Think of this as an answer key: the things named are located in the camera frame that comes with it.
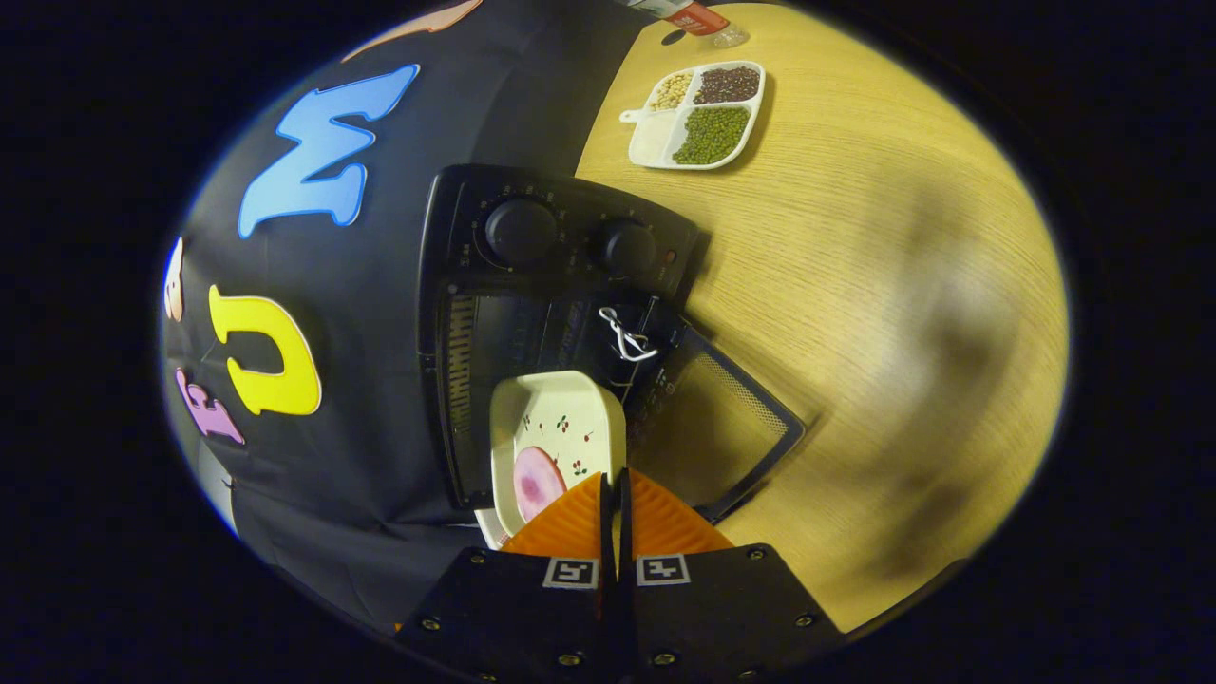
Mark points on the pink round ham slice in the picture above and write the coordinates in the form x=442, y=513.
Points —
x=537, y=484

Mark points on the pile of yellow soybeans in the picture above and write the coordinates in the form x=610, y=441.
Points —
x=672, y=91

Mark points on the pile of green mung beans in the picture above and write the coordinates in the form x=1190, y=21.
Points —
x=712, y=135

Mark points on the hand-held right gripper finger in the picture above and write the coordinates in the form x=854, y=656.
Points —
x=626, y=532
x=606, y=532

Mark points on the cream cherry print plate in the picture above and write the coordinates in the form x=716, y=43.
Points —
x=560, y=399

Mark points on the black electric oven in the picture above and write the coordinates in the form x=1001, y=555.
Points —
x=570, y=204

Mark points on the clear plastic water bottle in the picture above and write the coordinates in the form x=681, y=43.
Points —
x=698, y=17

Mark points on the white divided plate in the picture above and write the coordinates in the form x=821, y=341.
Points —
x=651, y=138

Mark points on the pile of dark red beans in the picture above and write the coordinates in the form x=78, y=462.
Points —
x=727, y=84

